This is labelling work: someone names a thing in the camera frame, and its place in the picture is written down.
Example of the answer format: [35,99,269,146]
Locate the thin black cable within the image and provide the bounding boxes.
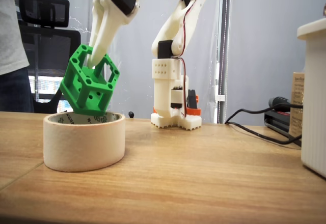
[225,121,303,145]

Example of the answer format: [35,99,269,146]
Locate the grey vertical partition post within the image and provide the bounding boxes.
[218,0,232,124]

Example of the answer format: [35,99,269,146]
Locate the black cable with thick plug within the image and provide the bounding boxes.
[224,96,304,125]

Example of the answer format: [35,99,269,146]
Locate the person's body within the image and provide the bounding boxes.
[0,0,35,113]

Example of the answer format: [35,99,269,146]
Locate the black mesh office chair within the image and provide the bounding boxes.
[17,0,82,114]

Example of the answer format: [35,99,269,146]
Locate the green hexagonal printed component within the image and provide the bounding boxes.
[59,44,121,117]

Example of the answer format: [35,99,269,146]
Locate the orange black table clamp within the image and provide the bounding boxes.
[152,89,202,117]

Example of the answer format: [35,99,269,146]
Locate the brown cardboard box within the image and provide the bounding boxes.
[289,71,305,138]

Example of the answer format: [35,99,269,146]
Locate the white ribbed bin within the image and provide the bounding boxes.
[296,17,326,179]

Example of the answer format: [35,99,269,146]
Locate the beige masking tape roll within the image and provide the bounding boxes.
[42,111,126,173]

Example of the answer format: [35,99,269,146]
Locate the black power supply box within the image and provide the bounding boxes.
[263,108,304,147]

